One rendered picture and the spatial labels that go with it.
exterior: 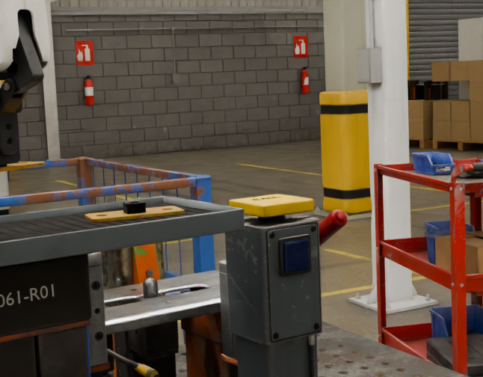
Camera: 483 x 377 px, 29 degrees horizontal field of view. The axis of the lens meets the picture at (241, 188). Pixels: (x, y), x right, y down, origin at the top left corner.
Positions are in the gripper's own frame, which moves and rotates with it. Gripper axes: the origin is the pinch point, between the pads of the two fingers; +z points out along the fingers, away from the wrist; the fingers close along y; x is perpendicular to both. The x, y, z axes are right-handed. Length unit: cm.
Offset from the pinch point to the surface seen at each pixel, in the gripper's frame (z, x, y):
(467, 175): 34, -274, 72
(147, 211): 7.5, -13.0, -4.7
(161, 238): 8.7, -7.8, -10.7
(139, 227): 7.6, -6.0, -10.0
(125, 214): 7.5, -10.9, -3.9
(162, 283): 24, -47, 23
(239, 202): 7.8, -22.7, -7.8
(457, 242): 52, -235, 60
